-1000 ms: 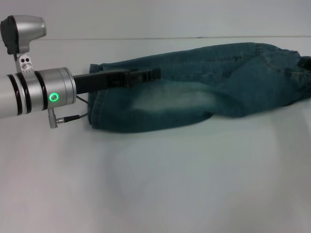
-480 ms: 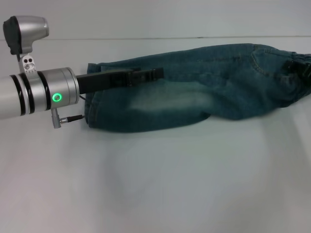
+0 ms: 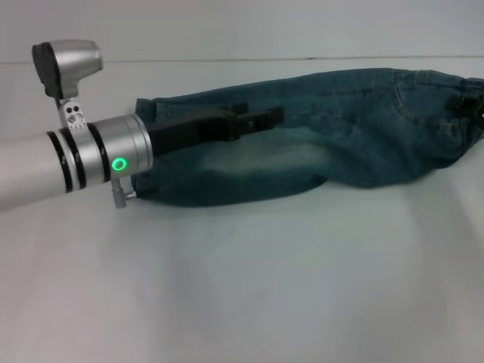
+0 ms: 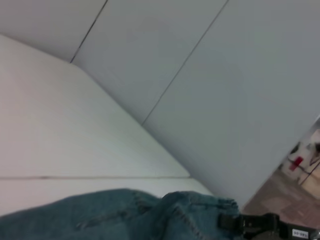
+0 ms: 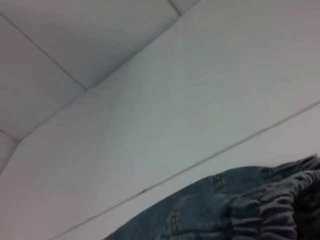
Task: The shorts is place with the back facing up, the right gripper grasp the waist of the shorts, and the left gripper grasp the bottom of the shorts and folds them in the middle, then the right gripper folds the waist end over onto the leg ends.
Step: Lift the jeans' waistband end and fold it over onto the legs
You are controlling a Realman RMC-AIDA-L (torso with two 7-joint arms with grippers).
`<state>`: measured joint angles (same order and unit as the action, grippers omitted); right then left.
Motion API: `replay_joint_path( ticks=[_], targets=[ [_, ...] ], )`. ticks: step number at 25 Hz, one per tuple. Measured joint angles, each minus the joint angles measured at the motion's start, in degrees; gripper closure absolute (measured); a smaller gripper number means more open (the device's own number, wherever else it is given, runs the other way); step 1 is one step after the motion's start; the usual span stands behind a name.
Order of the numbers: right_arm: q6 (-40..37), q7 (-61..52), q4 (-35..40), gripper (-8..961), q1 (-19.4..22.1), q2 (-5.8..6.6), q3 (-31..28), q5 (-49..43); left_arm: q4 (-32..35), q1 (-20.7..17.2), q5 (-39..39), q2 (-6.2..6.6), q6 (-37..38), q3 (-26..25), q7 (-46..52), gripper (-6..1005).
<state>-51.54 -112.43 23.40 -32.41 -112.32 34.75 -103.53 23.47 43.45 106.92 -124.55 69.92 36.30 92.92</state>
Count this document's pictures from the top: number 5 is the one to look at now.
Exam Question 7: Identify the blue denim shorts basketball print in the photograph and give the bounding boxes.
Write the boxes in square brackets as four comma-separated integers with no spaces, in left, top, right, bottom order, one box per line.
[103,154,320,240]

